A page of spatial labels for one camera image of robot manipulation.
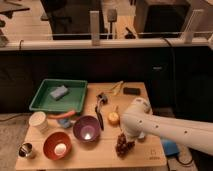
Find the blue object under table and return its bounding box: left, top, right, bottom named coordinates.
left=161, top=139, right=179, bottom=156

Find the green plastic tray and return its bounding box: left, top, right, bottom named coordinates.
left=29, top=79, right=87, bottom=113

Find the purple bowl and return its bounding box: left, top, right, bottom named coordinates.
left=73, top=115, right=100, bottom=142

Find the orange carrot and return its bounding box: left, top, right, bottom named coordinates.
left=47, top=110, right=76, bottom=120

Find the white ceramic cup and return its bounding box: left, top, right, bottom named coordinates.
left=29, top=111, right=48, bottom=133

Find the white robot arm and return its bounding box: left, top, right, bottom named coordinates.
left=120, top=97, right=213, bottom=156

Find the yellow banana peel toy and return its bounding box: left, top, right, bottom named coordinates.
left=108, top=81, right=123, bottom=96

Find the blue toy object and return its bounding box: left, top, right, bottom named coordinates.
left=57, top=118, right=77, bottom=129

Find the black cable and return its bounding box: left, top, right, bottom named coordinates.
left=161, top=36, right=181, bottom=116

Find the yellow round fruit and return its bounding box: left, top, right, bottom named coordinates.
left=107, top=108, right=120, bottom=125

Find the black handled kitchen tool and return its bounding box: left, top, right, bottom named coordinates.
left=95, top=93, right=108, bottom=129

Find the dark purple grape bunch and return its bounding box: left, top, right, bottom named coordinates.
left=115, top=134, right=135, bottom=157

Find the white egg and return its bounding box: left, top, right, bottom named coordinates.
left=54, top=143, right=66, bottom=155

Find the red bowl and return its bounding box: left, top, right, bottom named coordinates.
left=43, top=132, right=72, bottom=160

